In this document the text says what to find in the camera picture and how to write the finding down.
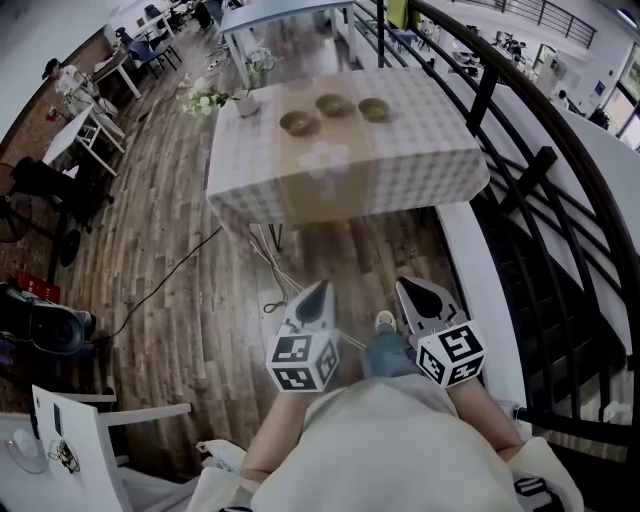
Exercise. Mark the black stair railing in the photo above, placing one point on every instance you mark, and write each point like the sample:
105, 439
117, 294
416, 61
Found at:
482, 100

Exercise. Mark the person's white shirt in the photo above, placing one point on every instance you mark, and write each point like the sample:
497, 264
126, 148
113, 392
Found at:
390, 450

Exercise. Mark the beige checked tablecloth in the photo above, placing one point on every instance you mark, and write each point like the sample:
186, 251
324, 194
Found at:
415, 165

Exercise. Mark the dark top desk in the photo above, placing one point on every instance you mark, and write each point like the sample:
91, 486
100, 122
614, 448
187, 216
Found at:
115, 65

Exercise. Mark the person's right forearm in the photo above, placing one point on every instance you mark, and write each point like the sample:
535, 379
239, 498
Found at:
482, 415

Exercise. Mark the olive brown bowl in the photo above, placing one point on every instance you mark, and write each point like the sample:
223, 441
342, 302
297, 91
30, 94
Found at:
373, 108
334, 105
299, 122

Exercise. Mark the clear glass dish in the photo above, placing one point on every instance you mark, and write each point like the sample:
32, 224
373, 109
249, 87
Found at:
25, 450

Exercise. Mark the dark blue chair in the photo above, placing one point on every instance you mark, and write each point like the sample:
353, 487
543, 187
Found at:
150, 52

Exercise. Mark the white flower vase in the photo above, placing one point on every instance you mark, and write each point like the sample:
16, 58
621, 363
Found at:
247, 106

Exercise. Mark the person's left forearm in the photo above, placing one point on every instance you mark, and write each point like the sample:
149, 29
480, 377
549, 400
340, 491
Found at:
272, 435

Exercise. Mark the small white desk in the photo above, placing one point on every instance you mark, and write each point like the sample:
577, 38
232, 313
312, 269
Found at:
75, 130

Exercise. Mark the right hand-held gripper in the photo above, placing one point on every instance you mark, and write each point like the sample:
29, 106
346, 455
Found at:
457, 345

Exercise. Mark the person's white shoe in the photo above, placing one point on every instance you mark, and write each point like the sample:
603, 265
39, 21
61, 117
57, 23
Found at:
386, 319

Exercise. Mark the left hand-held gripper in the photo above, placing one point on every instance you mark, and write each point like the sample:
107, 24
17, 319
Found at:
292, 350

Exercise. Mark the black chair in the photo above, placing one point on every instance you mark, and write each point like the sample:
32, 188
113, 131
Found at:
50, 185

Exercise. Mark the pale blue flower bunch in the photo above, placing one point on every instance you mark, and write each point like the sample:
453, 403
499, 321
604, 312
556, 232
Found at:
260, 62

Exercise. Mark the person's blue jeans leg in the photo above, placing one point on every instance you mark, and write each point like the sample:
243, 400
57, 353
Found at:
390, 355

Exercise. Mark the green cloth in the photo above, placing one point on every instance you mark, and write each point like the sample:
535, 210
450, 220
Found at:
397, 12

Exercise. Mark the white flower bunch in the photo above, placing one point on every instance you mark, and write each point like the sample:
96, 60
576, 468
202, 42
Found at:
204, 102

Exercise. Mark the red crate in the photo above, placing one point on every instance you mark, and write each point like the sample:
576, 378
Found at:
37, 286

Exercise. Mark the long white table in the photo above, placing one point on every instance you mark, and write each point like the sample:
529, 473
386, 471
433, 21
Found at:
280, 12

